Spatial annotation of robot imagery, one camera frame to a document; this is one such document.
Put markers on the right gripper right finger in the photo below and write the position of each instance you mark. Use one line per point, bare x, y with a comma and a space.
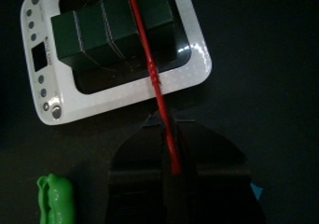
215, 187

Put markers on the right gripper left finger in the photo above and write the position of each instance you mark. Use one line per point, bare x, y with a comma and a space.
136, 178

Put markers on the red toy knife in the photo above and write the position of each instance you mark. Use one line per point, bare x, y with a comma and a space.
153, 75

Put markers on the dark green toy sushi roll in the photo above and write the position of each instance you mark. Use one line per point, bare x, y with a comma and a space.
95, 31

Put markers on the small blue tape piece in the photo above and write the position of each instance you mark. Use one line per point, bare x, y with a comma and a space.
256, 190

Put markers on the white toy kitchen appliance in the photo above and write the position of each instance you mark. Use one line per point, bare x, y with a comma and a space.
124, 98

